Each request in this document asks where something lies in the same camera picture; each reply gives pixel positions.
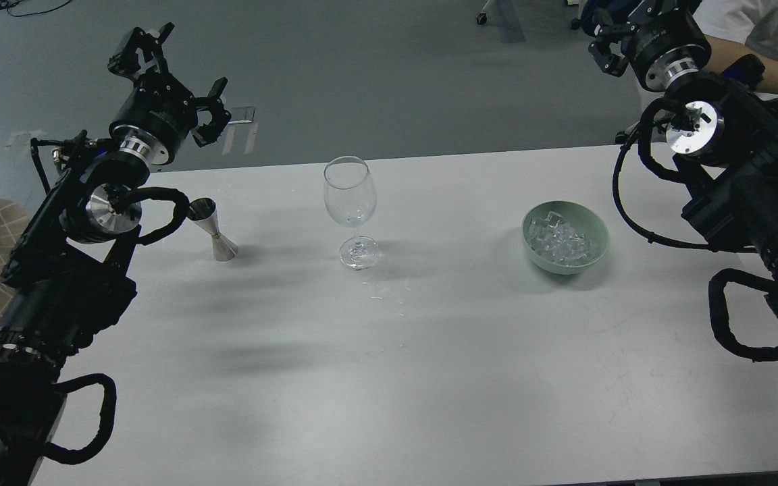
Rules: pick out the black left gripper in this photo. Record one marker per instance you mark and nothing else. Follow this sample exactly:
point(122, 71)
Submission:
point(157, 116)

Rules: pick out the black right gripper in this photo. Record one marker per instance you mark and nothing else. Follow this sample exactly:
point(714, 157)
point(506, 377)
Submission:
point(660, 40)

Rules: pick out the steel cocktail jigger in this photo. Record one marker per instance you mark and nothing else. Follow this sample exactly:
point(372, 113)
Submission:
point(204, 213)

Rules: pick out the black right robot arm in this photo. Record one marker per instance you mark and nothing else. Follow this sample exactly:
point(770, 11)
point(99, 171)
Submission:
point(713, 127)

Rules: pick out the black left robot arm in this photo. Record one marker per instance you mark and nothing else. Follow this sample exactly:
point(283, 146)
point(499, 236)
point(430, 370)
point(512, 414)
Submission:
point(68, 270)

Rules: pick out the clear wine glass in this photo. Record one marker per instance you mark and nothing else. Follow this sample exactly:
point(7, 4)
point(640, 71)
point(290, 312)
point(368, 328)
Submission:
point(350, 198)

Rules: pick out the clear ice cubes pile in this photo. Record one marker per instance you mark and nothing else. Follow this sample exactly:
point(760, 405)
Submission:
point(556, 240)

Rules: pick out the person in white shirt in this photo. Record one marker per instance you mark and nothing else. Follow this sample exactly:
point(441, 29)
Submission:
point(738, 28)

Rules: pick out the green bowl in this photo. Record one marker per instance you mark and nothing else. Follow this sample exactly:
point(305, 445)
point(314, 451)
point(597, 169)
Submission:
point(584, 220)

